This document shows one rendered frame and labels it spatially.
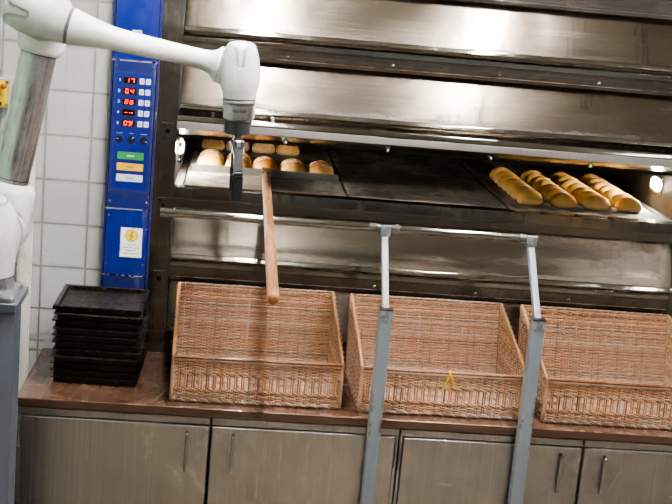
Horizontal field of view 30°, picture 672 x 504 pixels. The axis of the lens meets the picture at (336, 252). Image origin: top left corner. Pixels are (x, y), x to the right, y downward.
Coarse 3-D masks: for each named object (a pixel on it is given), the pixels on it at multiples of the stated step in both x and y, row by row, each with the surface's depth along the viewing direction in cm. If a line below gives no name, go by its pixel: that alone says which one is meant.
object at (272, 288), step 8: (264, 176) 452; (264, 184) 437; (264, 192) 422; (264, 200) 409; (264, 208) 397; (272, 208) 399; (264, 216) 385; (272, 216) 385; (264, 224) 375; (272, 224) 373; (264, 232) 365; (272, 232) 361; (272, 240) 351; (272, 248) 341; (272, 256) 332; (272, 264) 323; (272, 272) 315; (272, 280) 307; (272, 288) 300; (272, 296) 295; (272, 304) 296
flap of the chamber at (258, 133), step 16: (192, 128) 414; (208, 128) 414; (256, 128) 416; (272, 128) 417; (320, 144) 437; (336, 144) 432; (352, 144) 427; (368, 144) 423; (384, 144) 420; (400, 144) 420; (416, 144) 420; (432, 144) 421; (448, 144) 421; (464, 144) 422; (528, 160) 441; (544, 160) 437; (560, 160) 432; (576, 160) 427; (592, 160) 426; (608, 160) 426; (624, 160) 427; (640, 160) 427; (656, 160) 428
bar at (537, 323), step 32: (288, 224) 400; (320, 224) 401; (352, 224) 402; (384, 224) 403; (384, 256) 398; (384, 288) 392; (384, 320) 386; (544, 320) 390; (384, 352) 388; (384, 384) 391; (512, 480) 402
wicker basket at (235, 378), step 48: (192, 288) 436; (240, 288) 438; (288, 288) 440; (192, 336) 436; (240, 336) 438; (288, 336) 440; (336, 336) 416; (192, 384) 397; (240, 384) 416; (288, 384) 421; (336, 384) 412
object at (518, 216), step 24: (192, 192) 434; (216, 192) 434; (288, 192) 441; (432, 216) 441; (456, 216) 442; (480, 216) 443; (504, 216) 443; (528, 216) 444; (552, 216) 444; (576, 216) 445; (600, 216) 450
